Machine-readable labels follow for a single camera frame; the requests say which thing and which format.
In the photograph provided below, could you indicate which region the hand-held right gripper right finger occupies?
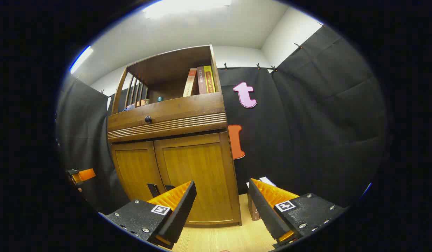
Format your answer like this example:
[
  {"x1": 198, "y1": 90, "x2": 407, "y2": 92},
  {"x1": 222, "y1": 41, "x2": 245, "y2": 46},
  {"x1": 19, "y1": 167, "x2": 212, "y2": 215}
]
[{"x1": 248, "y1": 178, "x2": 349, "y2": 250}]

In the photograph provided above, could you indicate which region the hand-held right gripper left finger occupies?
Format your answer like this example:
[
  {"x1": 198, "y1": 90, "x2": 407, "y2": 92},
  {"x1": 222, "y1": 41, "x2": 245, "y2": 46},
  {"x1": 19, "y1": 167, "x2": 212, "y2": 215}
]
[{"x1": 105, "y1": 180, "x2": 197, "y2": 250}]

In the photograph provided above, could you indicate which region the wooden shoe cabinet door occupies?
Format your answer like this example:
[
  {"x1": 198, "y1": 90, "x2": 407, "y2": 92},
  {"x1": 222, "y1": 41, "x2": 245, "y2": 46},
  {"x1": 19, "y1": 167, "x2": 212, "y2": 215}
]
[
  {"x1": 110, "y1": 141, "x2": 166, "y2": 202},
  {"x1": 154, "y1": 132, "x2": 242, "y2": 226}
]

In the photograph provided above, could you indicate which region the wooden double-door shoe cabinet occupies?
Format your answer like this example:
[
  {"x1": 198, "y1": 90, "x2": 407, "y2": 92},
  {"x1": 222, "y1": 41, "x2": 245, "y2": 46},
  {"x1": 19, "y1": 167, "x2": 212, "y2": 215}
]
[{"x1": 107, "y1": 44, "x2": 242, "y2": 228}]

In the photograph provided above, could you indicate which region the wooden cabinet drawer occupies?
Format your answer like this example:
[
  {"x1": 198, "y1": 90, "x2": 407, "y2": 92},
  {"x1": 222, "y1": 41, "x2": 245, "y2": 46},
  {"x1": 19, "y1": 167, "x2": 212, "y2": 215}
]
[{"x1": 107, "y1": 92, "x2": 228, "y2": 142}]

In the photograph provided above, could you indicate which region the black backdrop cloth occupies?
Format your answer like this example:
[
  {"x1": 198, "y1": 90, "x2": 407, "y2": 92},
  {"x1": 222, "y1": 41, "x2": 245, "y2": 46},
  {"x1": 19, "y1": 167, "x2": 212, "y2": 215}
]
[{"x1": 57, "y1": 24, "x2": 390, "y2": 214}]

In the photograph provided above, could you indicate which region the beige orange book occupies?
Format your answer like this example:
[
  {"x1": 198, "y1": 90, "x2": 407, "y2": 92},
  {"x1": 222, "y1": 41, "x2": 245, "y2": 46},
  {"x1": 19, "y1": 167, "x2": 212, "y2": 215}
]
[{"x1": 183, "y1": 68, "x2": 198, "y2": 97}]

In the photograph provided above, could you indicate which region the dark red book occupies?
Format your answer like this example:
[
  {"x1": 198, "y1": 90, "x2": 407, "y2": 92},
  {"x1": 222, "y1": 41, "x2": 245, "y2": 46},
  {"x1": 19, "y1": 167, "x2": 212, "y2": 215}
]
[{"x1": 197, "y1": 66, "x2": 208, "y2": 95}]

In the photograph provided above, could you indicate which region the yellow book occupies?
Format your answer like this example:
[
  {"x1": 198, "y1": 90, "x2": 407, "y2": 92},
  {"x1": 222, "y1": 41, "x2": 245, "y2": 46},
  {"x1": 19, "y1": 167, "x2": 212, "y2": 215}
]
[{"x1": 204, "y1": 65, "x2": 216, "y2": 93}]

